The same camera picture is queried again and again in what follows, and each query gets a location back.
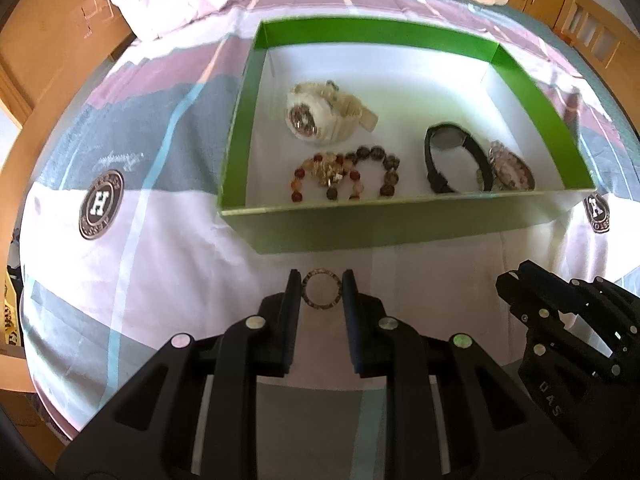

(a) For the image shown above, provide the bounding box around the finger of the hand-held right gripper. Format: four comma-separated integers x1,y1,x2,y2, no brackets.
572,276,640,366
496,261,613,421

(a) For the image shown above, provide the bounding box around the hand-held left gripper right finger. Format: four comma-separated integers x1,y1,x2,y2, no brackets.
345,270,583,480

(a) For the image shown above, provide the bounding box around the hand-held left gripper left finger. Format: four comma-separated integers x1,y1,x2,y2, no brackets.
55,270,303,480

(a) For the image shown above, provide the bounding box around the small patterned ring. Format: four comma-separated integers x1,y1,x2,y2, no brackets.
301,269,342,310

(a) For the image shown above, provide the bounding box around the green cardboard box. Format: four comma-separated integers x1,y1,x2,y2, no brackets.
216,19,598,256

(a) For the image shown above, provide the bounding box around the silver bangle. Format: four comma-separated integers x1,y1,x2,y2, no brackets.
477,157,535,193

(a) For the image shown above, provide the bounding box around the red bead bracelet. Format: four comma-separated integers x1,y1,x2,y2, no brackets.
289,152,363,204

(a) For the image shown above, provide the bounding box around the dark bead bracelet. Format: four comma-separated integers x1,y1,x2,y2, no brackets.
325,144,403,202

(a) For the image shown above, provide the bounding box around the gold charm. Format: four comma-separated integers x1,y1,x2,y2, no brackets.
312,155,346,186

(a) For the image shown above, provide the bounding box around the patchwork bedsheet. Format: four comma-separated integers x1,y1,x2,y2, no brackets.
10,0,640,441

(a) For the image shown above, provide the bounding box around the black wrist watch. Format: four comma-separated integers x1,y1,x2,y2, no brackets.
424,122,493,195

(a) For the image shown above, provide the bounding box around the white wrist watch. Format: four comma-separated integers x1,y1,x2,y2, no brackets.
284,80,379,142

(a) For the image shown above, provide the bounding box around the yellow patterned object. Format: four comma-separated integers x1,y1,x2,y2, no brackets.
0,255,23,348

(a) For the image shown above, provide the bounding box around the wooden bed rail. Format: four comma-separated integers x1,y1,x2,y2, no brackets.
562,0,640,76

